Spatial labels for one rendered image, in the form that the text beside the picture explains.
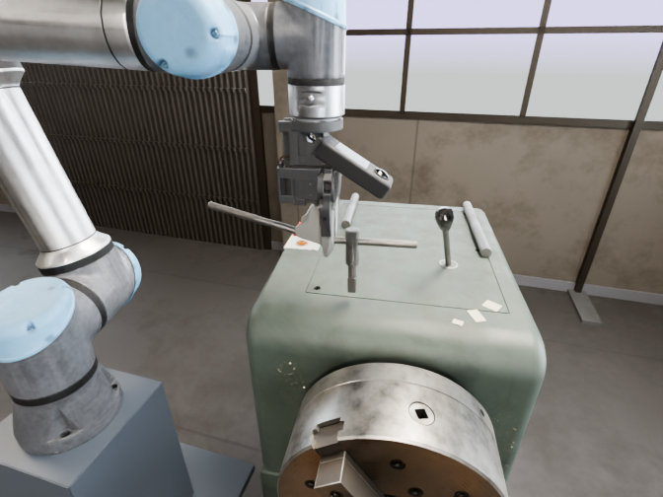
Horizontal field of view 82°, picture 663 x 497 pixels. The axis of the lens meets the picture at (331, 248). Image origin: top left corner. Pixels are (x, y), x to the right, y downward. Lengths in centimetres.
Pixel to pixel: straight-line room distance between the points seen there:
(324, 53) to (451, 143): 243
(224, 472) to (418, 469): 63
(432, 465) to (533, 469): 161
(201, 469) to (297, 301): 56
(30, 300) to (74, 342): 8
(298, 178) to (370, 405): 32
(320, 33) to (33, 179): 47
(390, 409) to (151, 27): 48
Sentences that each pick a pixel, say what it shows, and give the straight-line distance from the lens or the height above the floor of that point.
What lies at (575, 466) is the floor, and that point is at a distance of 222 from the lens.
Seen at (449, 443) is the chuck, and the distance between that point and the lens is 53.
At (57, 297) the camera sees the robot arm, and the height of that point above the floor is 133.
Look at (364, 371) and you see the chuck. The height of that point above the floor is 123.
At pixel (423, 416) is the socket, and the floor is 122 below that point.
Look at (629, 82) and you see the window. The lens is 300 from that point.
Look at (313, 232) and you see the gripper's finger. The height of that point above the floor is 139.
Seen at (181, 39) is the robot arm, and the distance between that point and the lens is 39.
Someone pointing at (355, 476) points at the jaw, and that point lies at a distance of 54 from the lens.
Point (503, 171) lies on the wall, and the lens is 297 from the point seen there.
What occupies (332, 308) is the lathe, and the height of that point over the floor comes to 125.
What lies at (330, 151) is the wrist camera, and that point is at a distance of 53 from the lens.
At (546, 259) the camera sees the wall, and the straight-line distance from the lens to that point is 328.
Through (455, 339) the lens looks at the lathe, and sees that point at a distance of 63.
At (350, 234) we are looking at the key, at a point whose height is 139.
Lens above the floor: 164
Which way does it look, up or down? 28 degrees down
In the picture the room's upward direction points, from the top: straight up
